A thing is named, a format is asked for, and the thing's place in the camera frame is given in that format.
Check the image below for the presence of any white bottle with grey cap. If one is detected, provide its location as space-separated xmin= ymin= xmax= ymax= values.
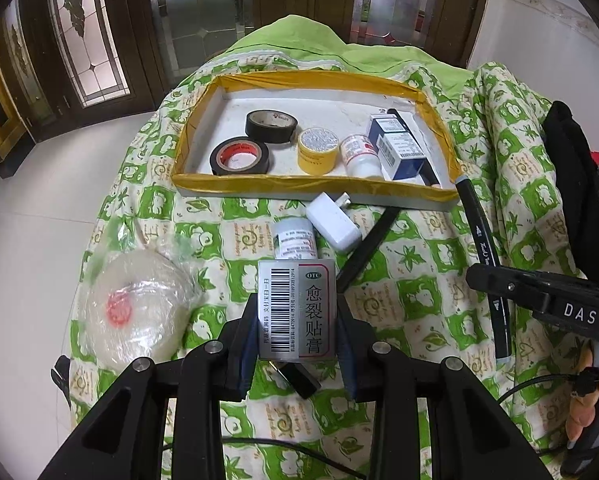
xmin=273 ymin=217 xmax=319 ymax=262

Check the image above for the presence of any wooden door with glass panel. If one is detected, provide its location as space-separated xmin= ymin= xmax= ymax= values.
xmin=29 ymin=0 xmax=170 ymax=111

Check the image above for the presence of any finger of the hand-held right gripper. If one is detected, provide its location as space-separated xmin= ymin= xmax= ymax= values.
xmin=467 ymin=265 xmax=550 ymax=311

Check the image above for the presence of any black tape roll white core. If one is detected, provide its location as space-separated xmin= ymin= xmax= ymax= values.
xmin=244 ymin=109 xmax=299 ymax=145

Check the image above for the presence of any black cloth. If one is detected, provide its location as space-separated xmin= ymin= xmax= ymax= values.
xmin=542 ymin=101 xmax=599 ymax=281

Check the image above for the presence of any black pen with yellow end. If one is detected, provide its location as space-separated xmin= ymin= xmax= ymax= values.
xmin=335 ymin=207 xmax=401 ymax=293

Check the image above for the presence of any white charger adapter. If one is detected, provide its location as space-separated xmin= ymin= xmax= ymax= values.
xmin=307 ymin=191 xmax=361 ymax=255

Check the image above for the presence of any black cable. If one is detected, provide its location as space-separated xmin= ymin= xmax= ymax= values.
xmin=159 ymin=435 xmax=373 ymax=478
xmin=497 ymin=375 xmax=585 ymax=406

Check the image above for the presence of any green printed blanket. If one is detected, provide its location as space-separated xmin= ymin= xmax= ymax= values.
xmin=29 ymin=14 xmax=599 ymax=480

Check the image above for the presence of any grey barcode medicine box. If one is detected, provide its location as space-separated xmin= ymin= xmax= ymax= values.
xmin=256 ymin=259 xmax=339 ymax=362

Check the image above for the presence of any small white pill bottle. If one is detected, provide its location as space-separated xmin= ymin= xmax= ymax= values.
xmin=339 ymin=134 xmax=383 ymax=178

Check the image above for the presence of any metal door with frosted glass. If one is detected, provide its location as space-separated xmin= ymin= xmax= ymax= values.
xmin=149 ymin=0 xmax=260 ymax=76

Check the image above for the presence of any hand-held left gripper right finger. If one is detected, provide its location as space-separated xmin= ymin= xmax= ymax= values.
xmin=335 ymin=295 xmax=550 ymax=480

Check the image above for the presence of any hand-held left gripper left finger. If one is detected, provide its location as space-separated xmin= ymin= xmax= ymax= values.
xmin=36 ymin=294 xmax=260 ymax=480

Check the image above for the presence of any white tray with yellow tape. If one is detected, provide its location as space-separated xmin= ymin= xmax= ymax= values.
xmin=172 ymin=71 xmax=463 ymax=211

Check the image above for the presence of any black marker pen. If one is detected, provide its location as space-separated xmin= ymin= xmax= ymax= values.
xmin=453 ymin=172 xmax=513 ymax=365

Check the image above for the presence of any wooden door with floral glass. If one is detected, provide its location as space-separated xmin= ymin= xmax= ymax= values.
xmin=259 ymin=0 xmax=495 ymax=68

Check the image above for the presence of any plastic wrapped clear tape roll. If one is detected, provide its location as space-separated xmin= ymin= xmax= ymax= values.
xmin=82 ymin=240 xmax=202 ymax=368

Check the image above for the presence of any black stick with gold band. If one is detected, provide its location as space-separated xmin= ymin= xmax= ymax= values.
xmin=266 ymin=360 xmax=323 ymax=401

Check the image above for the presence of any blue and white medicine box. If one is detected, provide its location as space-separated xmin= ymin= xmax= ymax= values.
xmin=368 ymin=114 xmax=427 ymax=182

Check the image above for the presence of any yellow round tin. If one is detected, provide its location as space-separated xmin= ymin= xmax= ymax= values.
xmin=296 ymin=128 xmax=340 ymax=176

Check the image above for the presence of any person's right hand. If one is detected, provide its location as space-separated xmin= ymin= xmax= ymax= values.
xmin=564 ymin=346 xmax=599 ymax=440

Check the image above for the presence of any black tape roll red core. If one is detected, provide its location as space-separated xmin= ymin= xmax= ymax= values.
xmin=209 ymin=136 xmax=276 ymax=177

